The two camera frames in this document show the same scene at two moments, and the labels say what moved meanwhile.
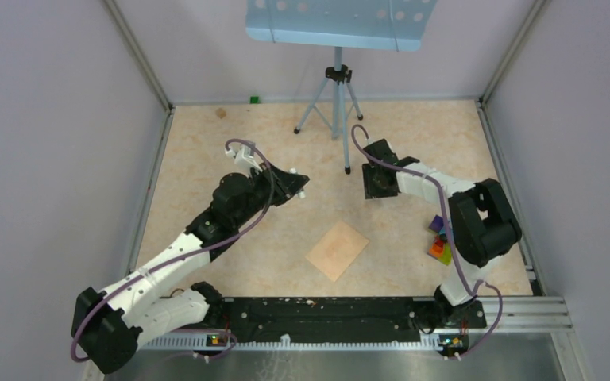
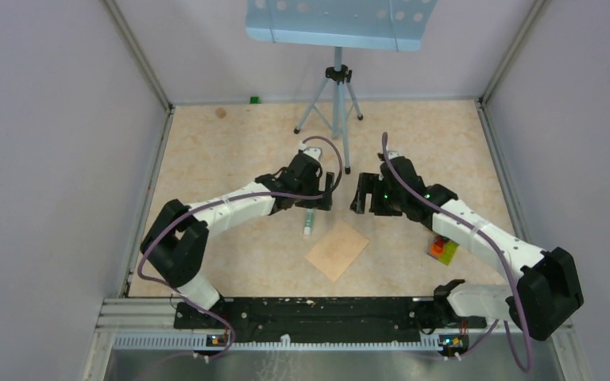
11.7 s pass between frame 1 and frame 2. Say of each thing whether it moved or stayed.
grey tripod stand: stayed
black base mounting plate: stayed
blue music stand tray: stayed
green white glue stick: moved
